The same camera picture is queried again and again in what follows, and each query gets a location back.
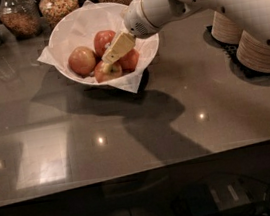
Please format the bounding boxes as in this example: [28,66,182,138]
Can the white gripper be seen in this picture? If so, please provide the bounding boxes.
[101,0,160,64]

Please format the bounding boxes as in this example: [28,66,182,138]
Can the red-yellow apple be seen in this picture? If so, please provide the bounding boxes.
[94,60,123,83]
[68,46,97,76]

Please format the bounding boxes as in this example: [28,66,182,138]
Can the red apple with sticker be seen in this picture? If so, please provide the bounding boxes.
[94,30,116,57]

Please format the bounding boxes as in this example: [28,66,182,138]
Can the right red apple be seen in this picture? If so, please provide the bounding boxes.
[119,49,139,73]

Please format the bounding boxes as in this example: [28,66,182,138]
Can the white bowl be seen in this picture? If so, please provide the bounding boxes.
[43,0,166,93]

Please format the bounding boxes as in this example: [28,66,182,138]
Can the white paper liner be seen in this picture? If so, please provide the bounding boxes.
[29,0,166,108]

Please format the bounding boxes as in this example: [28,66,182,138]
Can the back stack paper bowls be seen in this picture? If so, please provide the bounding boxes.
[211,12,243,45]

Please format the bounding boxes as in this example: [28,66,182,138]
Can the black rubber mat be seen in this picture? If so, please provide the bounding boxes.
[207,26,270,78]

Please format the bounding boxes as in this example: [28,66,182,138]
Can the dark box under table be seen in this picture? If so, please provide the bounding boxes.
[171,176,254,216]

